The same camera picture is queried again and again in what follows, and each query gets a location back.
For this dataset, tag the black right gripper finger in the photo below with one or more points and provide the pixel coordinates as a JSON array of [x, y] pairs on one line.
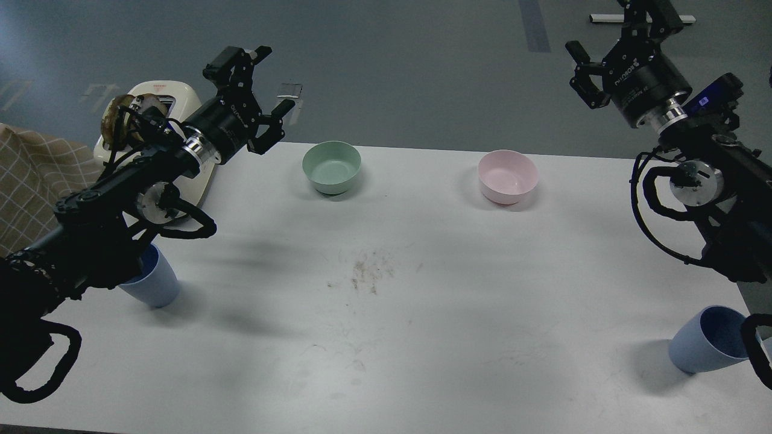
[[584, 69], [654, 21]]

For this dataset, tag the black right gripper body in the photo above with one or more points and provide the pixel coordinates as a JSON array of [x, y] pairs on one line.
[[640, 77]]

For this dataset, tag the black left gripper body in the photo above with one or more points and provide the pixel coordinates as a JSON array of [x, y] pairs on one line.
[[221, 127]]

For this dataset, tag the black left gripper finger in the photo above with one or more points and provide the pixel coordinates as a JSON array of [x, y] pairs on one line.
[[274, 133], [232, 70]]

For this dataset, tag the light blue cup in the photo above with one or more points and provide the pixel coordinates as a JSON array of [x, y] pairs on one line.
[[157, 285], [709, 341]]

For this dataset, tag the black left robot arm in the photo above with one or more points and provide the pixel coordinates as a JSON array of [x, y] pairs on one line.
[[103, 230]]

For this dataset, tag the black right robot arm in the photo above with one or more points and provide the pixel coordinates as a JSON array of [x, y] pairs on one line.
[[699, 172]]

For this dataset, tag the white desk leg base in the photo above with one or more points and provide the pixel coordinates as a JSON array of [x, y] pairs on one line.
[[597, 18]]

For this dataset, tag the cream toaster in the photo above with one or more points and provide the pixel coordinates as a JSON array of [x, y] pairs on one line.
[[180, 101]]

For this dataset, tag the green bowl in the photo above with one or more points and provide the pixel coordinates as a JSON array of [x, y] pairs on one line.
[[332, 167]]

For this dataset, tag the toast slice left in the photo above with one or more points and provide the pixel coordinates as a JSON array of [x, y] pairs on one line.
[[114, 123]]

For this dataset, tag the pink bowl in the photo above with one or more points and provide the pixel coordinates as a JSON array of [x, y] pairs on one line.
[[506, 177]]

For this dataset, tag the beige checkered cloth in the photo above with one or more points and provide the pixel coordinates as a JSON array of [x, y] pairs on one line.
[[36, 171]]

